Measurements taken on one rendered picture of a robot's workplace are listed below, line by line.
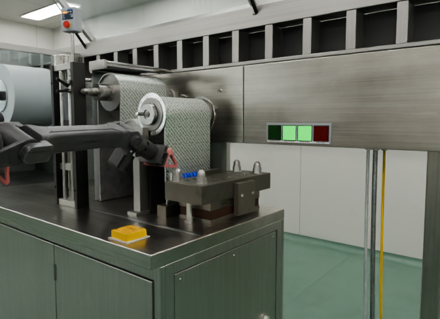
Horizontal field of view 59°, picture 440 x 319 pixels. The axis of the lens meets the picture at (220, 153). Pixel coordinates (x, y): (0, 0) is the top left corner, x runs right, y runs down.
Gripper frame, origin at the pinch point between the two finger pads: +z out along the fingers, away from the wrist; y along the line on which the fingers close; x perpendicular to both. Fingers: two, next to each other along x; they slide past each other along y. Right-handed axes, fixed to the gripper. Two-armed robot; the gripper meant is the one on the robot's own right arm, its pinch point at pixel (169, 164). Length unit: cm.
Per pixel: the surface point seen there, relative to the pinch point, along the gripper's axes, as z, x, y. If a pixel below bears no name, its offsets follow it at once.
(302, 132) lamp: 20.4, 24.4, 35.0
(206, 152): 15.5, 12.4, 0.2
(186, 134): 2.6, 13.1, 0.2
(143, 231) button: -12.2, -25.4, 13.3
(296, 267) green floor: 223, 4, -50
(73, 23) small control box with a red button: -28, 49, -57
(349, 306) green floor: 188, -16, 9
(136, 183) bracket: -2.3, -9.2, -9.6
